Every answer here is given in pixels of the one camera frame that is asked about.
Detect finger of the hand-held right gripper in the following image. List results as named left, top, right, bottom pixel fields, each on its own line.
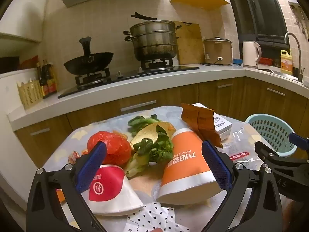
left=255, top=141, right=309, bottom=167
left=288, top=132, right=309, bottom=154

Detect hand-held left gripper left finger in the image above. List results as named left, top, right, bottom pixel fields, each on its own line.
left=26, top=141, right=108, bottom=232

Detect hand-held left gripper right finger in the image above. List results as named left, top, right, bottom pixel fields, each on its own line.
left=201, top=140, right=283, bottom=232

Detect teal plastic basket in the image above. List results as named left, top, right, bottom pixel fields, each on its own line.
left=245, top=113, right=298, bottom=157

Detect orange paper cup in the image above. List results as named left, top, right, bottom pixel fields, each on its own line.
left=156, top=128, right=224, bottom=205

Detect brown snack packet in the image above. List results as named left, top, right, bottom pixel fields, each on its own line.
left=181, top=103, right=224, bottom=148

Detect leafy greens with pale stalk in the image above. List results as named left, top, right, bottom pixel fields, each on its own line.
left=124, top=125, right=174, bottom=177

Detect clear plastic bag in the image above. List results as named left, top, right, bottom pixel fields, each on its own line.
left=217, top=121, right=266, bottom=172

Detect red plastic bag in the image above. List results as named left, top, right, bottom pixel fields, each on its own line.
left=87, top=131, right=133, bottom=166

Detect white and red paper cup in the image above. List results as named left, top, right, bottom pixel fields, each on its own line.
left=81, top=164, right=146, bottom=217

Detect white cardboard box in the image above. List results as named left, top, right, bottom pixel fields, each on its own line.
left=192, top=103, right=233, bottom=143

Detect small dark leafy greens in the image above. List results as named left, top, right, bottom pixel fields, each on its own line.
left=127, top=114, right=163, bottom=133

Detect flat bread slice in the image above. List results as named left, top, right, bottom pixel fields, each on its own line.
left=130, top=121, right=177, bottom=146

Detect yellow detergent bottle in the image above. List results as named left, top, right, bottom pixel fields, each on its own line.
left=280, top=49, right=294, bottom=76

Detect white dotted paper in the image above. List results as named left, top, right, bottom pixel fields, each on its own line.
left=123, top=202, right=178, bottom=232

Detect wooden kitchen base cabinet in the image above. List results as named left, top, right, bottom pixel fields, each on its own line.
left=14, top=76, right=309, bottom=174

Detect steel sink faucet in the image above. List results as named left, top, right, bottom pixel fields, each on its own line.
left=284, top=32, right=304, bottom=83

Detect black gas stove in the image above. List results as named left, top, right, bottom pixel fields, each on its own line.
left=57, top=58, right=200, bottom=99

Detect dark sauce bottle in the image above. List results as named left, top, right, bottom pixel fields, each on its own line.
left=47, top=61, right=58, bottom=95
left=40, top=63, right=52, bottom=99

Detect yellow plastic basket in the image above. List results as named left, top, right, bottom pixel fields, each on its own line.
left=16, top=78, right=43, bottom=110

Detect white electric kettle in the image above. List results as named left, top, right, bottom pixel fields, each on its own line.
left=242, top=41, right=262, bottom=68

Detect black wok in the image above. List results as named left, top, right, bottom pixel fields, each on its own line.
left=63, top=37, right=114, bottom=76

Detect beige rice cooker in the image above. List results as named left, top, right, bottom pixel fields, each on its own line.
left=203, top=37, right=233, bottom=66

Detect wooden cutting board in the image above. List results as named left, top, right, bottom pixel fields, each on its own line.
left=174, top=21, right=205, bottom=65

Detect dark window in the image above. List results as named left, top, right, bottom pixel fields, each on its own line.
left=222, top=0, right=290, bottom=46

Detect steel steamer pot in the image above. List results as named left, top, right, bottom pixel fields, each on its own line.
left=124, top=12, right=181, bottom=62

